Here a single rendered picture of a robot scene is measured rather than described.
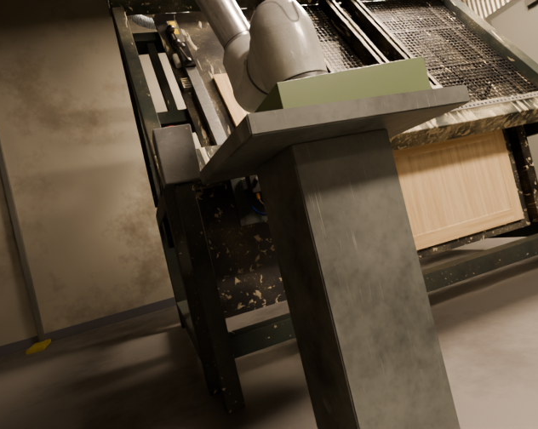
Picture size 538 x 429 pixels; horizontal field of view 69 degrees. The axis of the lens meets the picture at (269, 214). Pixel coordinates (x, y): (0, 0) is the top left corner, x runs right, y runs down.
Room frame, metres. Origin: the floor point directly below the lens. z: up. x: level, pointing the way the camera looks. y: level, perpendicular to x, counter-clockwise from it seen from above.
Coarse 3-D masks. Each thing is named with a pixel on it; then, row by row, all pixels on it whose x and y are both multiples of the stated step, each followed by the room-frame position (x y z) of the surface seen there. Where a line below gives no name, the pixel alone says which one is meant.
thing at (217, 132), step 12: (168, 24) 2.01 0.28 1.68; (180, 36) 1.96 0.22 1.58; (180, 60) 1.89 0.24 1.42; (192, 72) 1.80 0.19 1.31; (192, 84) 1.75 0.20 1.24; (204, 96) 1.71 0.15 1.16; (204, 108) 1.67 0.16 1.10; (204, 120) 1.67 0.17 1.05; (216, 120) 1.63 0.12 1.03; (216, 132) 1.59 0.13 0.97; (216, 144) 1.56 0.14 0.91
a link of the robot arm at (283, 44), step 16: (272, 0) 0.93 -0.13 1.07; (288, 0) 0.93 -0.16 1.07; (256, 16) 0.94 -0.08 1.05; (272, 16) 0.91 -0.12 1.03; (288, 16) 0.91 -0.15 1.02; (304, 16) 0.92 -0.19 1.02; (256, 32) 0.94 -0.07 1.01; (272, 32) 0.91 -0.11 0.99; (288, 32) 0.90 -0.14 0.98; (304, 32) 0.91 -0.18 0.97; (256, 48) 0.95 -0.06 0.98; (272, 48) 0.91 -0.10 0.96; (288, 48) 0.90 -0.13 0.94; (304, 48) 0.90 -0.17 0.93; (320, 48) 0.94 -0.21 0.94; (256, 64) 0.98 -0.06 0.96; (272, 64) 0.92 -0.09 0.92; (288, 64) 0.90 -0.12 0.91; (304, 64) 0.90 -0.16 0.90; (320, 64) 0.92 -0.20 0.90; (256, 80) 1.02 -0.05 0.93; (272, 80) 0.93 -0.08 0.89
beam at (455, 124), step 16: (448, 112) 1.85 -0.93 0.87; (464, 112) 1.87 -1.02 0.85; (480, 112) 1.88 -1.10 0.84; (496, 112) 1.90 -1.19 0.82; (512, 112) 1.92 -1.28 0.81; (528, 112) 1.97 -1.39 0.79; (416, 128) 1.75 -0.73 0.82; (432, 128) 1.77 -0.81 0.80; (448, 128) 1.82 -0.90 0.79; (464, 128) 1.87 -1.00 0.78; (480, 128) 1.92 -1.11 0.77; (496, 128) 1.98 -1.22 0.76; (400, 144) 1.78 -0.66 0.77; (416, 144) 1.83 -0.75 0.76; (208, 160) 1.48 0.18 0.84; (160, 176) 1.41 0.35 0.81
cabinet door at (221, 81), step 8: (216, 80) 1.82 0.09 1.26; (224, 80) 1.83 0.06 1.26; (224, 88) 1.80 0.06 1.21; (224, 96) 1.76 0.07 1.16; (232, 96) 1.77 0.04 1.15; (232, 104) 1.74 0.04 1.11; (232, 112) 1.70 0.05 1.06; (240, 112) 1.71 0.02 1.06; (248, 112) 1.72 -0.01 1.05; (232, 120) 1.69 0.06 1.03; (240, 120) 1.68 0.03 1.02
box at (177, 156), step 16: (160, 128) 1.23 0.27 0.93; (176, 128) 1.24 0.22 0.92; (160, 144) 1.22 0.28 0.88; (176, 144) 1.24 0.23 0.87; (192, 144) 1.25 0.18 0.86; (160, 160) 1.22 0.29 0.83; (176, 160) 1.23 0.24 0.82; (192, 160) 1.25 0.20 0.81; (176, 176) 1.23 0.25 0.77; (192, 176) 1.24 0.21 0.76
